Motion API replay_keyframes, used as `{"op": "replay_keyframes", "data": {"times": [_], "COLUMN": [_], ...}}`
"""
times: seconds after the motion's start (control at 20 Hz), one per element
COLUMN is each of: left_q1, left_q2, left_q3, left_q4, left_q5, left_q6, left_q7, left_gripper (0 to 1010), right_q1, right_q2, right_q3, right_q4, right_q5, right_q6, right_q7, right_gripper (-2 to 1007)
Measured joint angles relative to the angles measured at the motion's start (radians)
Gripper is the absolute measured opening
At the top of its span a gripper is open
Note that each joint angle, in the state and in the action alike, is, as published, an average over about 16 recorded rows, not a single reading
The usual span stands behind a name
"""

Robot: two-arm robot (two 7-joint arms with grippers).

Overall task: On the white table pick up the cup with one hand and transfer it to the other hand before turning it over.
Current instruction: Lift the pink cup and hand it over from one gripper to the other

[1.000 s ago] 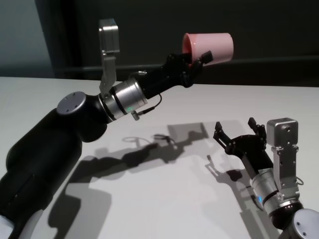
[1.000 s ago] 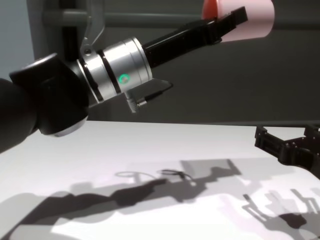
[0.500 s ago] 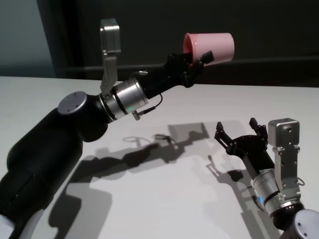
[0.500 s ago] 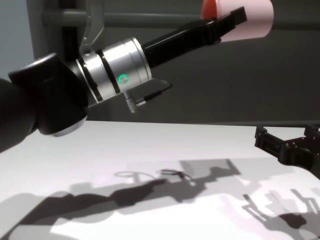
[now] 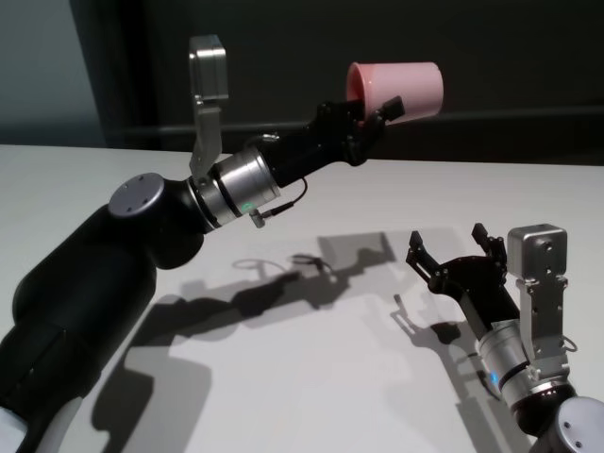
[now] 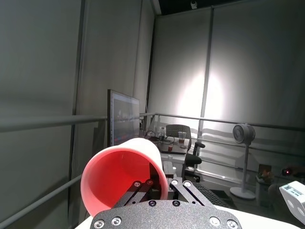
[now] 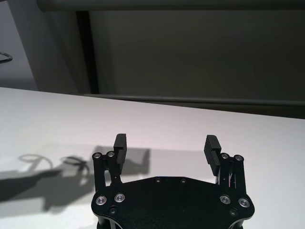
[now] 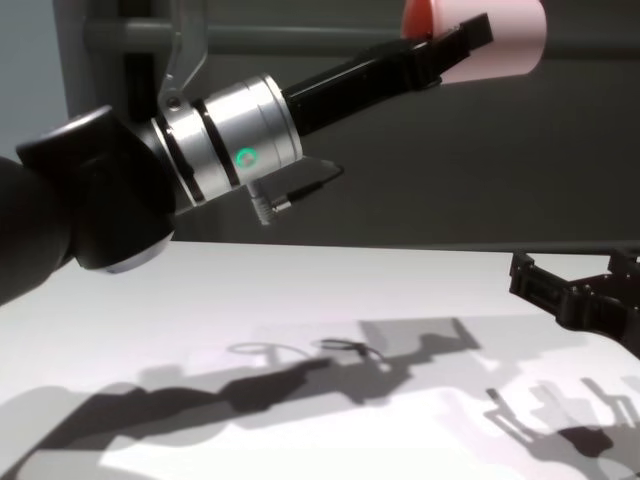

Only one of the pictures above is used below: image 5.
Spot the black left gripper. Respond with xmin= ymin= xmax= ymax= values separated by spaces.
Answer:
xmin=270 ymin=95 xmax=406 ymax=189

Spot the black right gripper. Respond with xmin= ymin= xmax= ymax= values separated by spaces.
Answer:
xmin=405 ymin=223 xmax=523 ymax=337

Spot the pink plastic cup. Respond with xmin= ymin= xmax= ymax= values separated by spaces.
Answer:
xmin=345 ymin=59 xmax=445 ymax=126

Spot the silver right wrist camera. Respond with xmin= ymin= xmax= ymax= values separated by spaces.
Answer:
xmin=506 ymin=223 xmax=571 ymax=375

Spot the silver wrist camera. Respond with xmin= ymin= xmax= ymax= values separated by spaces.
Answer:
xmin=187 ymin=33 xmax=231 ymax=183
xmin=506 ymin=223 xmax=571 ymax=375

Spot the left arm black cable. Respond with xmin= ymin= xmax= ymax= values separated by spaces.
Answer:
xmin=248 ymin=176 xmax=310 ymax=231

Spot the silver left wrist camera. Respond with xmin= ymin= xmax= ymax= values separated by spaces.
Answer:
xmin=187 ymin=33 xmax=231 ymax=183

